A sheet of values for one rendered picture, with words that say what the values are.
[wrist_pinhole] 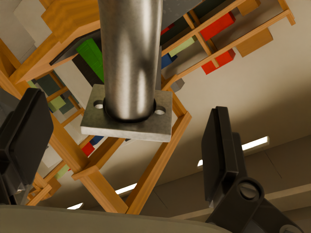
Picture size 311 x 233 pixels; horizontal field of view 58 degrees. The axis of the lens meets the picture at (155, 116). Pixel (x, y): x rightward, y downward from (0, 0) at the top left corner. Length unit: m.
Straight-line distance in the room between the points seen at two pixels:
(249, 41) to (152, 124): 5.39
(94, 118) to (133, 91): 0.04
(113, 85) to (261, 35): 5.40
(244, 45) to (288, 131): 2.35
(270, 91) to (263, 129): 0.95
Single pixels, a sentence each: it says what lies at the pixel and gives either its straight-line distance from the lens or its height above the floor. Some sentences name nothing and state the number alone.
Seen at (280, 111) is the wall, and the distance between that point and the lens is 6.61.
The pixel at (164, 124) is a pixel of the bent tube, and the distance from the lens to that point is 0.17.
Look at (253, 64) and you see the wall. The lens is 6.22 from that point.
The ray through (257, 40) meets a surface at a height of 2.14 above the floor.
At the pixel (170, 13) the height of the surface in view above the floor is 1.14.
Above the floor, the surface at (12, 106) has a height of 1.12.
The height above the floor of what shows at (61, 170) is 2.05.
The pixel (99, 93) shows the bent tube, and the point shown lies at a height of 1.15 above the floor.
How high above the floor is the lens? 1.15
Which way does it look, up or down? 12 degrees up
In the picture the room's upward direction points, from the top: 144 degrees clockwise
